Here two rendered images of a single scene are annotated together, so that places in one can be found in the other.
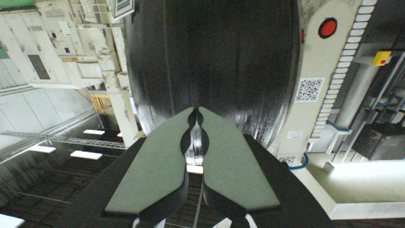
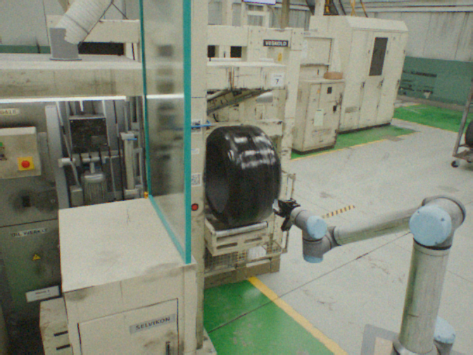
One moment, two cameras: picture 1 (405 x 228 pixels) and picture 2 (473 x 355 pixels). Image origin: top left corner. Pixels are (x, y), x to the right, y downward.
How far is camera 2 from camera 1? 1.86 m
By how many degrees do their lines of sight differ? 54
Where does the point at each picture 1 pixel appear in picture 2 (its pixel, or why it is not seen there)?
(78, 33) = (307, 112)
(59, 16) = (317, 129)
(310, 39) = (200, 201)
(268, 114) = (248, 194)
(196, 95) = (267, 196)
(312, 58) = (197, 194)
